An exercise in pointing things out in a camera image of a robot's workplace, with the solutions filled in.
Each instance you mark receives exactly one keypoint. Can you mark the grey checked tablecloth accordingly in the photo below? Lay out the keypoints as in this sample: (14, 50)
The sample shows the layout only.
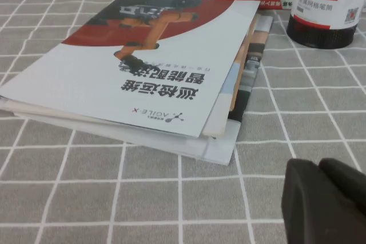
(114, 198)

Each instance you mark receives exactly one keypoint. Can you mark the photo cover brochure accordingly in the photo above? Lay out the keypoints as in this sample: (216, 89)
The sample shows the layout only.
(253, 55)

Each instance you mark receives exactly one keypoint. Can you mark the plain white brochure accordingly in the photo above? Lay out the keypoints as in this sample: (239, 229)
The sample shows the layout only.
(171, 147)

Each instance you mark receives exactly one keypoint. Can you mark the red and black robot book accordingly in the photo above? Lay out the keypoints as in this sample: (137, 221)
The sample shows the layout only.
(143, 69)

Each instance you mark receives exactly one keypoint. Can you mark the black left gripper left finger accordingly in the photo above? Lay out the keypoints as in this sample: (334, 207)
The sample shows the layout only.
(308, 212)

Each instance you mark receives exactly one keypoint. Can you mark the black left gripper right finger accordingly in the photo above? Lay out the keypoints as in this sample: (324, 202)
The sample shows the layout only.
(349, 184)

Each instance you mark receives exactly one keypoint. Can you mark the black mesh pen holder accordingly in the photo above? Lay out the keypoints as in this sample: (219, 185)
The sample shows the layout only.
(320, 12)

